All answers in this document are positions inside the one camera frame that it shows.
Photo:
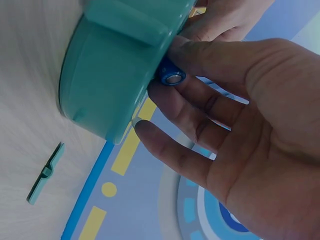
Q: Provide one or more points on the small green plastic cover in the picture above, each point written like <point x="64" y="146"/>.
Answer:
<point x="47" y="172"/>

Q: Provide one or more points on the person's right thumb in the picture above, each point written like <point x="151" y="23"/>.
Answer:
<point x="212" y="56"/>

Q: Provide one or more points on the person's right hand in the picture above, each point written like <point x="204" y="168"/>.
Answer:
<point x="270" y="125"/>

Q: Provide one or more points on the green rounded plastic device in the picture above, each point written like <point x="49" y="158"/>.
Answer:
<point x="107" y="75"/>

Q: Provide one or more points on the person's left fingers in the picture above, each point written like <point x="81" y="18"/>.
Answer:
<point x="203" y="27"/>

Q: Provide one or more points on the blue cylindrical battery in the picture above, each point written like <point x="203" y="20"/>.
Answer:
<point x="168" y="71"/>

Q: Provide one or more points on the person's left hand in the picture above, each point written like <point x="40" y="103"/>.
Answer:
<point x="232" y="17"/>

